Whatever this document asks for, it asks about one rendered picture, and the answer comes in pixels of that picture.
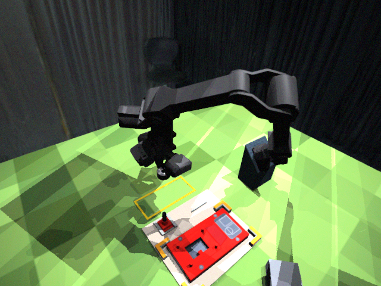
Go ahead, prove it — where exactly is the black wheel with grey hub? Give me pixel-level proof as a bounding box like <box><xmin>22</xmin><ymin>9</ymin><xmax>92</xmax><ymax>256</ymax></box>
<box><xmin>157</xmin><ymin>167</ymin><xmax>169</xmax><ymax>181</ymax></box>

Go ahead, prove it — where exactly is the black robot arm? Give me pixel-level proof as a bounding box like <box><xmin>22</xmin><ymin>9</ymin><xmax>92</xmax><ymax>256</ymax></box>
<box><xmin>117</xmin><ymin>69</ymin><xmax>299</xmax><ymax>167</ymax></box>

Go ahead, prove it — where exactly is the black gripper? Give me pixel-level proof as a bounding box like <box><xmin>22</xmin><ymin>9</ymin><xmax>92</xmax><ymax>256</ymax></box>
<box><xmin>137</xmin><ymin>131</ymin><xmax>192</xmax><ymax>178</ymax></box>

